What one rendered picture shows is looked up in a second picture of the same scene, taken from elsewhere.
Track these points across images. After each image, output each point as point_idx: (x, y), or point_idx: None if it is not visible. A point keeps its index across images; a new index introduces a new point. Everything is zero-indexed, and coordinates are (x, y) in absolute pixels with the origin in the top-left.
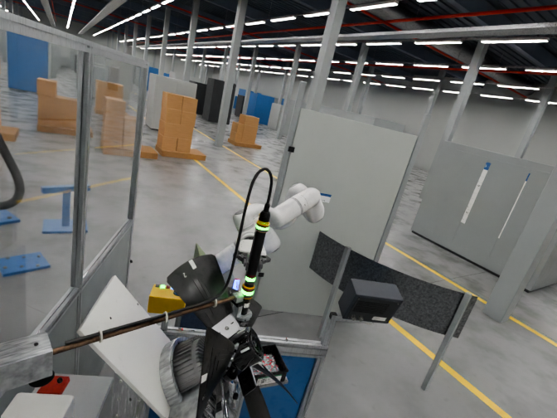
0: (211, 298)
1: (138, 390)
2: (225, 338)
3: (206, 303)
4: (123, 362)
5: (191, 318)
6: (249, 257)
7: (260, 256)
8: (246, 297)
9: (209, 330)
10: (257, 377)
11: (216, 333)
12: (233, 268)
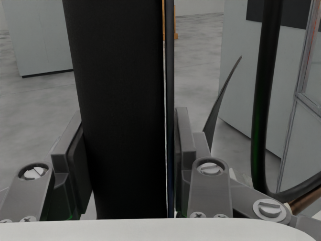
0: (291, 191)
1: (320, 210)
2: (202, 129)
3: (297, 199)
4: None
5: None
6: (174, 110)
7: (19, 204)
8: None
9: (237, 61)
10: None
11: (223, 86)
12: (255, 91)
